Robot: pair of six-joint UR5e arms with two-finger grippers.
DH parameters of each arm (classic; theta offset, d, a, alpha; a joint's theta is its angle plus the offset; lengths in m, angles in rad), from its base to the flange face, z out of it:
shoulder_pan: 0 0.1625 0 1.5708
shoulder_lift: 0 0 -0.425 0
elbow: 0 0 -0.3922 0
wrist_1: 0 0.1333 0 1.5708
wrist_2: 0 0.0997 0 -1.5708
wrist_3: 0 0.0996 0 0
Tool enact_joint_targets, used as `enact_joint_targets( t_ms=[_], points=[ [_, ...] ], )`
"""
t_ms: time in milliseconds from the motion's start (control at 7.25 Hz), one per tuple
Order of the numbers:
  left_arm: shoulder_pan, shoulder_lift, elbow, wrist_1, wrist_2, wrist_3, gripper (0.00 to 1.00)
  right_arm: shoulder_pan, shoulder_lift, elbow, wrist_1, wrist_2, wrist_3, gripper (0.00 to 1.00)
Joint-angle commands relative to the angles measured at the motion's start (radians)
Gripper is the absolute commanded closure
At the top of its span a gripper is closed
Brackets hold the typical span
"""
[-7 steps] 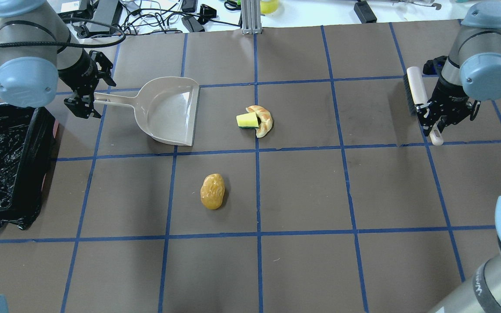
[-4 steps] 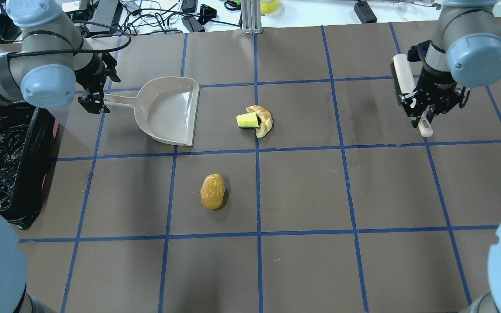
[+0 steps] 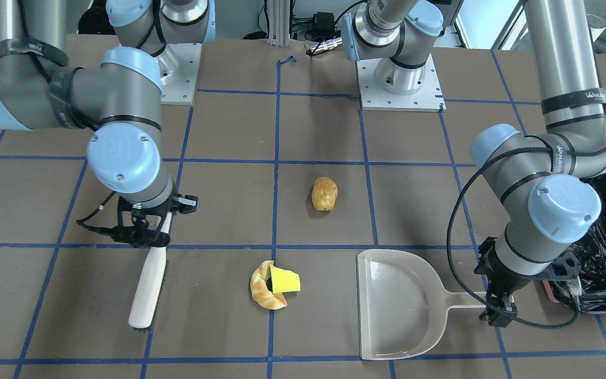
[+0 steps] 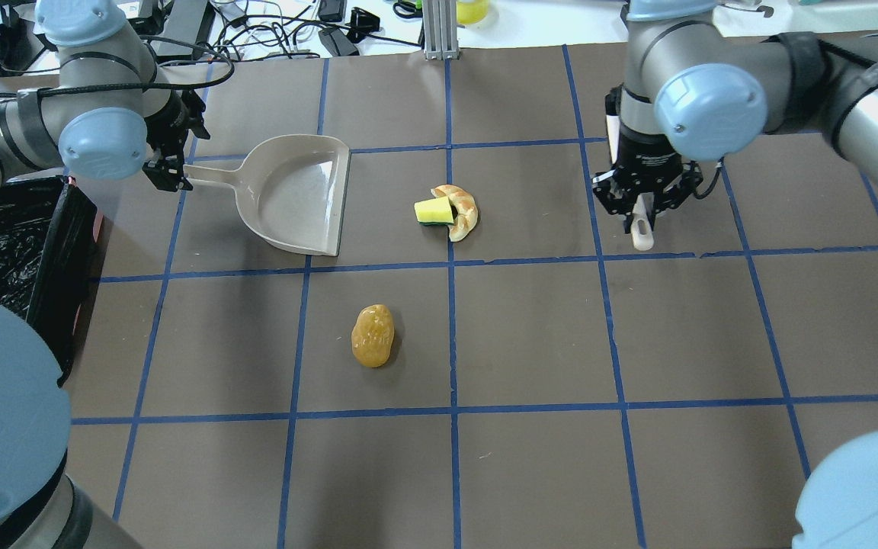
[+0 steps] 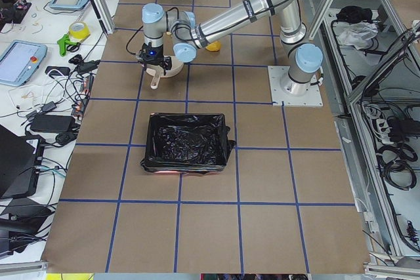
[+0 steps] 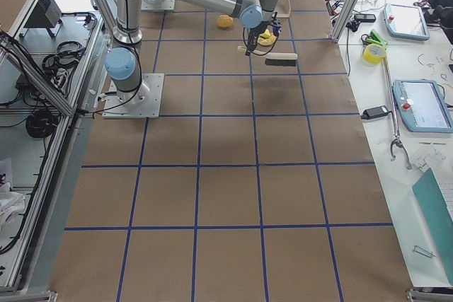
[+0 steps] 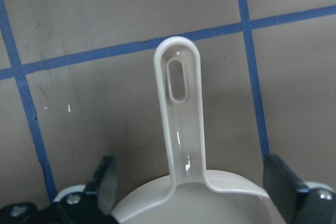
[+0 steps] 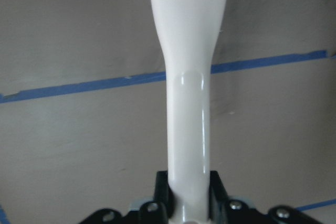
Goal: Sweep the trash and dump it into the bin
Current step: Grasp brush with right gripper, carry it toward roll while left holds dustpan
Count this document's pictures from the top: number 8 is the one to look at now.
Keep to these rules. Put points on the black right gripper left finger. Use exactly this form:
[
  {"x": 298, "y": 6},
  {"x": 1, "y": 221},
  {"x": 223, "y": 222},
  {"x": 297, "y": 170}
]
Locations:
[{"x": 163, "y": 193}]

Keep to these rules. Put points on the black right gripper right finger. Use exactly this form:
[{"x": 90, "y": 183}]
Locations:
[{"x": 218, "y": 197}]

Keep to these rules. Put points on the white hand brush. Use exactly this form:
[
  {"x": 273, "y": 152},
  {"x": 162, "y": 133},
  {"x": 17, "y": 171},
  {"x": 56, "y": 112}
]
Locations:
[{"x": 188, "y": 31}]

